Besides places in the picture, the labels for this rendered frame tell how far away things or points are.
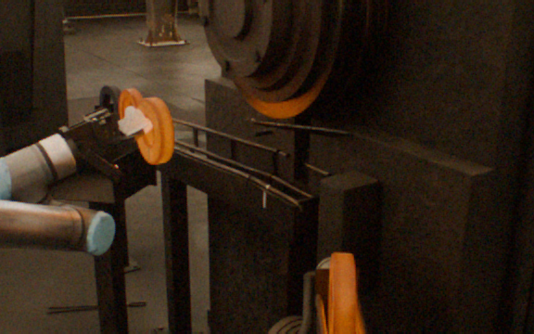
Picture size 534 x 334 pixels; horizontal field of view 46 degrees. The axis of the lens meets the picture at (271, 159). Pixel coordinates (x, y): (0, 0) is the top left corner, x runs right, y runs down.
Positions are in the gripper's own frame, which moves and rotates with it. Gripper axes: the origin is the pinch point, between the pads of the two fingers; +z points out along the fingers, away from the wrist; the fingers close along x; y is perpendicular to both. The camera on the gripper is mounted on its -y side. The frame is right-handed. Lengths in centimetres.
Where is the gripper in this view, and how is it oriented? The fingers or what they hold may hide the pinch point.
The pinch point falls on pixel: (153, 122)
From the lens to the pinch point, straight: 148.7
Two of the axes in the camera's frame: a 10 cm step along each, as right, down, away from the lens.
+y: -2.3, -8.7, -4.4
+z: 8.0, -4.3, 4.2
